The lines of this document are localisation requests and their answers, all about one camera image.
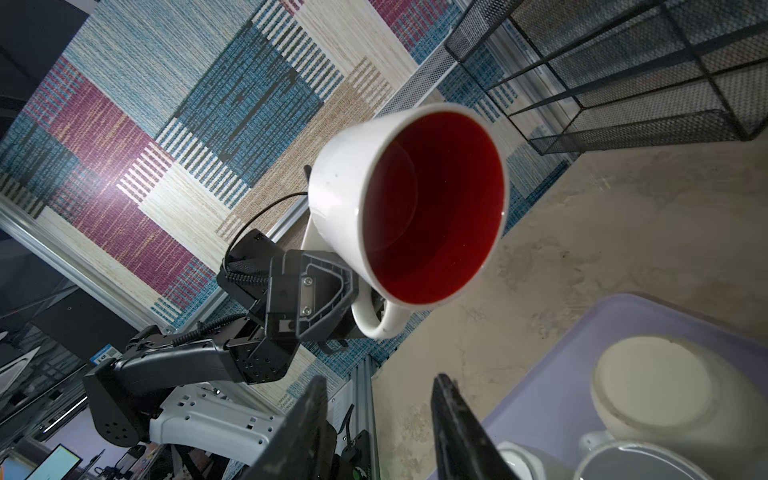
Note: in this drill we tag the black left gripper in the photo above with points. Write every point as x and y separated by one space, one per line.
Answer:
292 297

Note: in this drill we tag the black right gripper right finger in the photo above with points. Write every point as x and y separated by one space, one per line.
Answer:
462 447

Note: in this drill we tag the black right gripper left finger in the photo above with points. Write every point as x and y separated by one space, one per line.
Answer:
303 447

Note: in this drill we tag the white ceramic mug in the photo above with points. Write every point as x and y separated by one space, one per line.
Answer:
415 202

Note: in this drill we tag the white patterned mug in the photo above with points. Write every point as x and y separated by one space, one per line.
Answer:
529 463

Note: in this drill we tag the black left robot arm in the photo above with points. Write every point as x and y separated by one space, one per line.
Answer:
156 391

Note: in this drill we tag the grey ceramic mug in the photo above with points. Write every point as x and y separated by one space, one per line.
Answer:
636 460

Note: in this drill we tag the cream speckled mug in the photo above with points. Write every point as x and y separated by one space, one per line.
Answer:
685 398

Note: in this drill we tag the lavender plastic tray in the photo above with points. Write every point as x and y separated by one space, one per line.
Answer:
551 408

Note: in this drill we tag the computer monitor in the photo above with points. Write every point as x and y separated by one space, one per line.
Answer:
57 465

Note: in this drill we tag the white wire mesh basket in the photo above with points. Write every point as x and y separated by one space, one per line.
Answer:
420 85

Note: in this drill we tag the black wire mesh shelf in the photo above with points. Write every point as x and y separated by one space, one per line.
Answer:
579 76

